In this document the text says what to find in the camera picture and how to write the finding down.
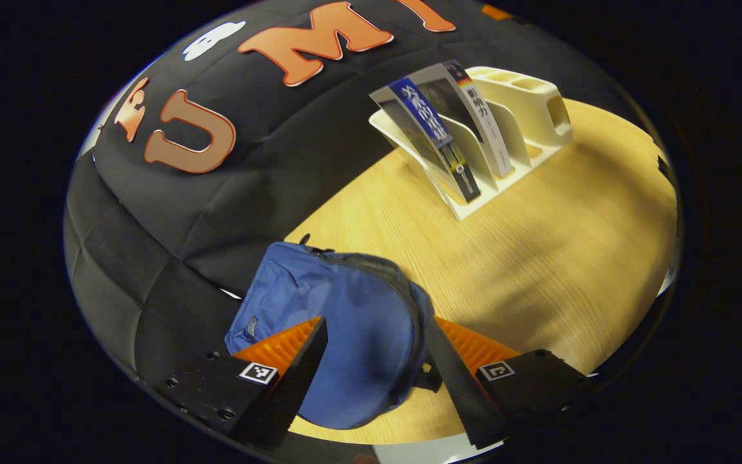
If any blue spine book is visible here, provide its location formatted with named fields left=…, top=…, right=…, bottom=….
left=369, top=77, right=483, bottom=205

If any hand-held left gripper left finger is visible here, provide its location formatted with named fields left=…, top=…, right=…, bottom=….
left=146, top=316, right=330, bottom=452

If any white bookshelf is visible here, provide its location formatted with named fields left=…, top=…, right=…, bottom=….
left=369, top=66, right=574, bottom=222

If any white spine book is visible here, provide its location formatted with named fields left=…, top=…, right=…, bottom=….
left=419, top=59, right=515, bottom=180

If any black backdrop cloth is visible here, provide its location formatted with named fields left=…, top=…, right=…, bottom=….
left=63, top=0, right=610, bottom=395

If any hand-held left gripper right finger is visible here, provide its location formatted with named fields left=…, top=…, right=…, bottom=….
left=423, top=314, right=597, bottom=450

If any blue schoolbag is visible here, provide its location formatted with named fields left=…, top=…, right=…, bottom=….
left=225, top=240, right=444, bottom=431

